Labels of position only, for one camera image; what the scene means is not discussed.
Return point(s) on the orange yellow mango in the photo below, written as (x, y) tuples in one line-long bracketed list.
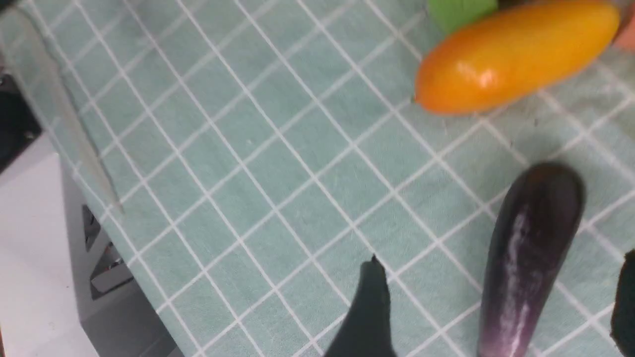
[(513, 53)]

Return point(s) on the green foam cube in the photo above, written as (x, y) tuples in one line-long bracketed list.
[(451, 15)]

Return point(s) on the green checkered tablecloth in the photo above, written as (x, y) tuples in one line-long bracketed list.
[(248, 155)]

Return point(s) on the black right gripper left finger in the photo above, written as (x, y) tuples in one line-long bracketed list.
[(366, 330)]

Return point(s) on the pink foam cube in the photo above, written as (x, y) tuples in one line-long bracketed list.
[(625, 38)]

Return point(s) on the grey table frame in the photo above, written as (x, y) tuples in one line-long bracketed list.
[(65, 289)]

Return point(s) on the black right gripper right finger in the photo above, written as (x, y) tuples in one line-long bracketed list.
[(623, 315)]

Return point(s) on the dark purple eggplant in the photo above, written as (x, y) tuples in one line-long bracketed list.
[(535, 227)]

